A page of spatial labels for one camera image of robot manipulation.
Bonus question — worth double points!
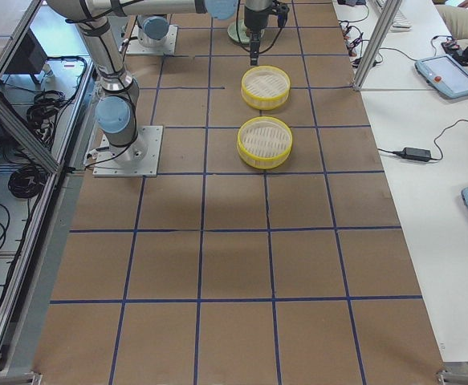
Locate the black power adapter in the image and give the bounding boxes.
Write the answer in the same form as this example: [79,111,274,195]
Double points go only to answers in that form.
[392,147,433,162]

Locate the aluminium frame post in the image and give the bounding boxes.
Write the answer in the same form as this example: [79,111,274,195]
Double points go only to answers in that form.
[352,0,402,91]

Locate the far yellow bamboo steamer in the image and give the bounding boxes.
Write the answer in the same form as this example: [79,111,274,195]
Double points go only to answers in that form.
[236,116,293,170]

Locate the yellow bamboo steamer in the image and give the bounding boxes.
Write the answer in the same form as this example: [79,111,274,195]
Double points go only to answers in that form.
[236,116,293,170]
[241,66,291,111]

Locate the green round plate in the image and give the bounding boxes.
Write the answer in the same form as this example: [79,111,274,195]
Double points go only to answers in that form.
[227,19,250,46]

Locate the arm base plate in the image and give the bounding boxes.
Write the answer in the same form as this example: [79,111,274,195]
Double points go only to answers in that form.
[126,24,178,56]
[92,125,163,177]

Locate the coiled black cables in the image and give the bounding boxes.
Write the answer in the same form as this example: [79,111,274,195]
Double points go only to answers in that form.
[0,90,66,257]

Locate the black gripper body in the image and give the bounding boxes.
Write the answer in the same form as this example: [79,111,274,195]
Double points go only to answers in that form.
[244,6,271,34]

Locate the near yellow bamboo steamer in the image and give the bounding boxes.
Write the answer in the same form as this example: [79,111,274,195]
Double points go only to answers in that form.
[241,66,291,111]

